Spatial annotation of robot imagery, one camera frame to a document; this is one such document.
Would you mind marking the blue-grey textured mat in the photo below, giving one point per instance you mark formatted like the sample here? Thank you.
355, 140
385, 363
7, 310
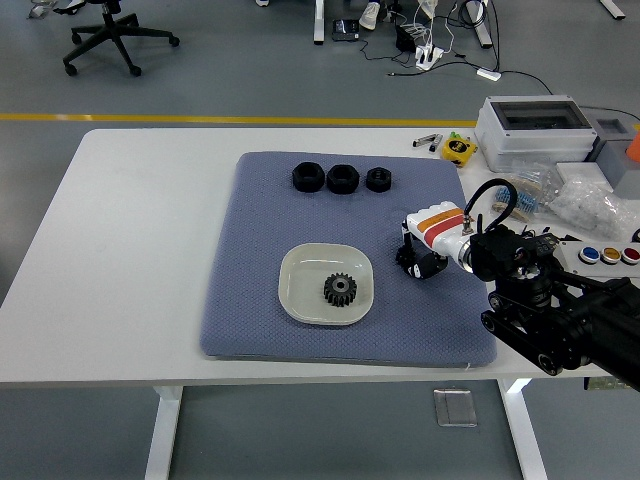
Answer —
260, 250

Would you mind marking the white square dish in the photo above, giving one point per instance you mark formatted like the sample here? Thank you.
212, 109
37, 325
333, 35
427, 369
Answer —
305, 290

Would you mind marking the white button control box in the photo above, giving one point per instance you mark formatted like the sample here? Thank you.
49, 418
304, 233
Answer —
570, 250

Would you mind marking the large black hex nut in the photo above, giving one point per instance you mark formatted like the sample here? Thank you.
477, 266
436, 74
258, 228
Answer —
302, 183
336, 186

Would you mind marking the clear bag of white parts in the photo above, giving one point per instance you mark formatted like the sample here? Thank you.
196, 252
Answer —
585, 207

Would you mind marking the green circuit board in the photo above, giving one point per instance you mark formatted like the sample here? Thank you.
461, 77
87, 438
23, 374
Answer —
602, 384

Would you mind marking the white floor adapter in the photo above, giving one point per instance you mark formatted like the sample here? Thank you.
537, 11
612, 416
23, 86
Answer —
488, 74

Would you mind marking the white flat box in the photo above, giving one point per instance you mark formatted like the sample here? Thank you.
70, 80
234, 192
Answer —
582, 170

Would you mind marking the grey desk leg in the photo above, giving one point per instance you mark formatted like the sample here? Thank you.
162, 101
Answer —
481, 27

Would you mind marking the black silver pen piece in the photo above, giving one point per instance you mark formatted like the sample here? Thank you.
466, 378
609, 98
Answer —
435, 142
423, 140

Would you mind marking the green small clip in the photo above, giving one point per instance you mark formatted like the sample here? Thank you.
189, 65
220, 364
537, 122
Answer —
454, 135

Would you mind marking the small black hex nut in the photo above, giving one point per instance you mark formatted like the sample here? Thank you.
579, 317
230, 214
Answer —
372, 184

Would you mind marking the bag of blue resistors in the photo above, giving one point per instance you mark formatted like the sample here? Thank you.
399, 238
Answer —
532, 187

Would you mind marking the white desk leg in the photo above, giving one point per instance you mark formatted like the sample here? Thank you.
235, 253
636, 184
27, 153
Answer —
318, 22

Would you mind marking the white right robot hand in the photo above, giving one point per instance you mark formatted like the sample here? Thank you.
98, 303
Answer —
440, 225

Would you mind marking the person's foot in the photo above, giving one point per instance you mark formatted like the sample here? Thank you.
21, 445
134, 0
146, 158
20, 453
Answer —
370, 14
426, 6

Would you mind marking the grey plastic case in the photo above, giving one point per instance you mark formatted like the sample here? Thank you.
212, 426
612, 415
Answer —
607, 150

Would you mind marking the grey electrical enclosure box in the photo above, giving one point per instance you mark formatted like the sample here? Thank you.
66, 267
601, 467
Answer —
530, 142

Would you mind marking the black power brick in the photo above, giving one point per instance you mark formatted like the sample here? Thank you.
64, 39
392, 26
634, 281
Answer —
405, 37

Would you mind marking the white power strip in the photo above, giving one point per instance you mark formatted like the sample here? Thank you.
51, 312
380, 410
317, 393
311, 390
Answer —
429, 56

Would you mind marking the orange cone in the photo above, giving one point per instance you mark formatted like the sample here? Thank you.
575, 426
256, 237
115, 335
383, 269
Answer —
635, 147

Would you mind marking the large black gear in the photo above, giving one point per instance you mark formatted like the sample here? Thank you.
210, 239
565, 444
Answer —
332, 300

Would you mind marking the black office chair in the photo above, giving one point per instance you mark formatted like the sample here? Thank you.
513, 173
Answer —
112, 27

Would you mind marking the black floor device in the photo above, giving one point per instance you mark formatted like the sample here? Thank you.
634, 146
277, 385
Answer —
346, 31

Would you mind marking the white table leg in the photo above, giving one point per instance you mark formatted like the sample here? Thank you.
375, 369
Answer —
522, 435
162, 435

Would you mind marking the yellow tape measure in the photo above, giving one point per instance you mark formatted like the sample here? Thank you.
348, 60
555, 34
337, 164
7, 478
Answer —
457, 150

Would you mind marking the metal floor outlet plate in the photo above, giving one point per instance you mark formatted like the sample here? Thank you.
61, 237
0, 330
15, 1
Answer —
455, 407

